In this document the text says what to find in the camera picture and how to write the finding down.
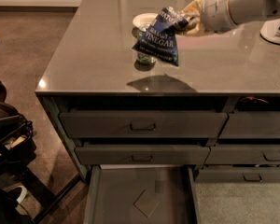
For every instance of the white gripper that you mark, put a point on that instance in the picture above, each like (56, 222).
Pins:
(214, 10)

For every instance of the blue chip bag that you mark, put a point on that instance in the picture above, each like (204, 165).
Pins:
(158, 40)

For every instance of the grey counter cabinet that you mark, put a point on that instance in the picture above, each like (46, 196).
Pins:
(95, 68)

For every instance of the top right grey drawer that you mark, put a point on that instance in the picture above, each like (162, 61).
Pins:
(252, 125)

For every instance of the grey drawer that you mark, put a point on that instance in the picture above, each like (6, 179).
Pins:
(244, 154)
(142, 124)
(252, 125)
(141, 154)
(248, 175)

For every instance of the middle right grey drawer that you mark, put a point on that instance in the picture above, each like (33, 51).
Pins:
(244, 154)

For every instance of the bottom right grey drawer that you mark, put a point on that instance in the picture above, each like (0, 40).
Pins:
(248, 175)

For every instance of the top left grey drawer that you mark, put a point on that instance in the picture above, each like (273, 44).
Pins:
(142, 124)

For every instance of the middle left grey drawer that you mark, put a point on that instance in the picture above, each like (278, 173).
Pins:
(141, 154)

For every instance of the open bottom left drawer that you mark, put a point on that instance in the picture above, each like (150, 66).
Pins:
(158, 195)

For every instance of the white paper bowl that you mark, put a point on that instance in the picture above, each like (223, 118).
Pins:
(141, 22)

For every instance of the green soda can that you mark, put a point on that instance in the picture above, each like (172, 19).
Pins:
(142, 57)

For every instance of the white plastic tub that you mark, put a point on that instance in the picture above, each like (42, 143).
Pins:
(270, 31)

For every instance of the grey square card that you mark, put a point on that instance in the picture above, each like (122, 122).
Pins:
(146, 203)

